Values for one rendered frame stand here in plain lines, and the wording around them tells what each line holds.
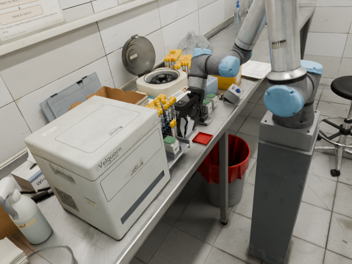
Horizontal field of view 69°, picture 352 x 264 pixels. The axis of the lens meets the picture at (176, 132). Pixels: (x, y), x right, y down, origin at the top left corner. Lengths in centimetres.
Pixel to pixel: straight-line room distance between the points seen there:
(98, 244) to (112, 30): 107
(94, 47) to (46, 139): 74
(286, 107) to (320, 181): 144
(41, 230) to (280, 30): 90
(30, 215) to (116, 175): 28
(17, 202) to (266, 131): 87
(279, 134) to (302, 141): 8
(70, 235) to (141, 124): 42
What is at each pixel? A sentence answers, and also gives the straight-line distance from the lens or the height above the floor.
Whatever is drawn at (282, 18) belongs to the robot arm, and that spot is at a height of 136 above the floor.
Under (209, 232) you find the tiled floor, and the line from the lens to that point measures 185.
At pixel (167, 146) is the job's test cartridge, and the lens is 96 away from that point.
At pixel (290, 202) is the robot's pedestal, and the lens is 129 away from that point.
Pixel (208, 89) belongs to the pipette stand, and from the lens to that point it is 135.
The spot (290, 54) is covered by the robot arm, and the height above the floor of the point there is 126.
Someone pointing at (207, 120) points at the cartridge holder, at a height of 89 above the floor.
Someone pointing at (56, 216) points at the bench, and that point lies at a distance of 99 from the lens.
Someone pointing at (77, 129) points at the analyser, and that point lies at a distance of 77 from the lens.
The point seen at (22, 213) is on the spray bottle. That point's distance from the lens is 85.
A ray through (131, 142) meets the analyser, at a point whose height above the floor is 114.
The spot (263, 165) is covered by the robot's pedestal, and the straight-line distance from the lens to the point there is 118.
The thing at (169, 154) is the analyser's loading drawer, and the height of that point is 93.
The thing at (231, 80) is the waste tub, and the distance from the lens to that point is 145.
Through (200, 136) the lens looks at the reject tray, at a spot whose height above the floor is 88.
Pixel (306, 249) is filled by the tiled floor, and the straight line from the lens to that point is 187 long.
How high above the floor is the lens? 155
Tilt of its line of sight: 35 degrees down
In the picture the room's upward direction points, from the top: 8 degrees counter-clockwise
